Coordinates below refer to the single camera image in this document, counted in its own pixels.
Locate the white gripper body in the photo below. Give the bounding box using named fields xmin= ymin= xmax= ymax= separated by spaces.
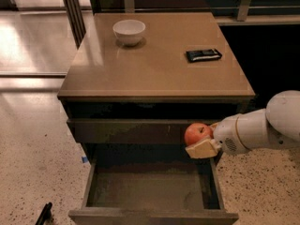
xmin=213 ymin=114 xmax=248 ymax=155

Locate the red apple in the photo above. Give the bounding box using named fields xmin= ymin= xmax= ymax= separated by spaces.
xmin=184 ymin=123 xmax=213 ymax=146

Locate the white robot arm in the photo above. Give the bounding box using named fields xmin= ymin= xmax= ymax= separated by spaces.
xmin=185 ymin=90 xmax=300 ymax=158

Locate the open middle drawer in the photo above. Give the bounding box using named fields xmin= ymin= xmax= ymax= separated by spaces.
xmin=68 ymin=153 xmax=239 ymax=225

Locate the brown drawer cabinet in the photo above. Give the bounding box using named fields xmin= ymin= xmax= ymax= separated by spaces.
xmin=56 ymin=11 xmax=256 ymax=225

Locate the black snack bar wrapper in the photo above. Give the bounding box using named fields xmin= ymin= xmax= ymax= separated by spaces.
xmin=186 ymin=49 xmax=222 ymax=63

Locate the blue tape piece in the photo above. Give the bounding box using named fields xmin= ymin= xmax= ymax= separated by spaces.
xmin=82 ymin=156 xmax=88 ymax=163

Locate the white ceramic bowl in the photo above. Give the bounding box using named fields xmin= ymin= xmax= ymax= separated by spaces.
xmin=112 ymin=20 xmax=146 ymax=46

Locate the black object on floor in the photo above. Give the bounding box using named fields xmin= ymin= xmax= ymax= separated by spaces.
xmin=35 ymin=202 xmax=53 ymax=225

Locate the metal railing frame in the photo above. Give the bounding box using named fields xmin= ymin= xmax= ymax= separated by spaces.
xmin=57 ymin=0 xmax=300 ymax=49

